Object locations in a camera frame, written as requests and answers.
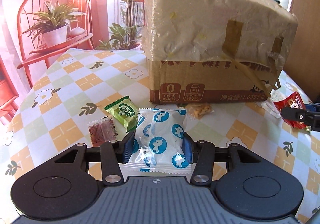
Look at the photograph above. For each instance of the lined cardboard box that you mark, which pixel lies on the lined cardboard box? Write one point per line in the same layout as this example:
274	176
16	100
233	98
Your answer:
215	50

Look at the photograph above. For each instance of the clear white snack packet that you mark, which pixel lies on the clear white snack packet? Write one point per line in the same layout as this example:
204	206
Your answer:
269	107

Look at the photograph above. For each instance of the red brown jelly packet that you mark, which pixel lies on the red brown jelly packet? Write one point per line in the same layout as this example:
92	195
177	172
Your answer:
101	131

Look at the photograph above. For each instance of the blue white unicorn packet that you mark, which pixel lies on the blue white unicorn packet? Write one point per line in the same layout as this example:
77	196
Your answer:
158	142

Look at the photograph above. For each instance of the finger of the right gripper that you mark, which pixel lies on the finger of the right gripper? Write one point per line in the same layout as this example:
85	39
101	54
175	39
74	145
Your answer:
309	116

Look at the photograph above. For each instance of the printed room backdrop cloth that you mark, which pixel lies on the printed room backdrop cloth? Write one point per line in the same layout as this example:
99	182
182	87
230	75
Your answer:
39	31

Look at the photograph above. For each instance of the small nut snack packet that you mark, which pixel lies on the small nut snack packet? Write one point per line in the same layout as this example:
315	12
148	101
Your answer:
198	110

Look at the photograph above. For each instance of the wooden board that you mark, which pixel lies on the wooden board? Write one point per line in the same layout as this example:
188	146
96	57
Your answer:
303	62

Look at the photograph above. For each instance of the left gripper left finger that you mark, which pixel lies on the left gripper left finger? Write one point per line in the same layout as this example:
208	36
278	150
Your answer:
112	154

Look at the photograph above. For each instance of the small green snack packet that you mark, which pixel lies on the small green snack packet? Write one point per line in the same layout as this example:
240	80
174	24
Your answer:
125	111

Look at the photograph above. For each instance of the red snack packet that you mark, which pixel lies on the red snack packet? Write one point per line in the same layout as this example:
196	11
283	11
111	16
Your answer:
293	101

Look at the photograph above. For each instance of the floral checkered tablecloth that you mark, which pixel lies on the floral checkered tablecloth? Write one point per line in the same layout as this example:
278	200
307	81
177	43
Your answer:
76	88

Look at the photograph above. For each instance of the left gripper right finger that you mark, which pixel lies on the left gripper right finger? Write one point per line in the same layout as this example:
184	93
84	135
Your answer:
200	154

